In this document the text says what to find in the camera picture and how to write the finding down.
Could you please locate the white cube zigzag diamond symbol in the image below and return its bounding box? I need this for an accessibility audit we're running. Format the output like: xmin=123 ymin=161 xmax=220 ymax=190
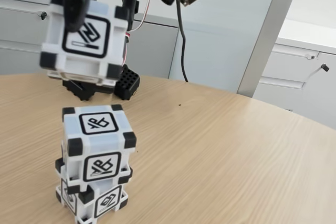
xmin=39 ymin=0 xmax=131 ymax=87

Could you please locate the black camera cable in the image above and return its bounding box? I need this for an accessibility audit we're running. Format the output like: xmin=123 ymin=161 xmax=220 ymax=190
xmin=175 ymin=0 xmax=190 ymax=83

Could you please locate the red white servo cable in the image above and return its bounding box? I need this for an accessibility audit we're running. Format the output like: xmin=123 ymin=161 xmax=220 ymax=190
xmin=127 ymin=0 xmax=156 ymax=42

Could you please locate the white cube overlapping squares symbol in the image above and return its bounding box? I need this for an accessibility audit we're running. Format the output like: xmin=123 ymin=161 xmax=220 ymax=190
xmin=54 ymin=157 xmax=133 ymax=222

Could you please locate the grey metal pillar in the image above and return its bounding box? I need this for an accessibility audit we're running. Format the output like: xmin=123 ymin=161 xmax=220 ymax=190
xmin=237 ymin=0 xmax=306 ymax=100

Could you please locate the white cube crossed lines symbol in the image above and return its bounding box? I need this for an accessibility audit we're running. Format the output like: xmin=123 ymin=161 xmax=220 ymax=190
xmin=62 ymin=104 xmax=138 ymax=195

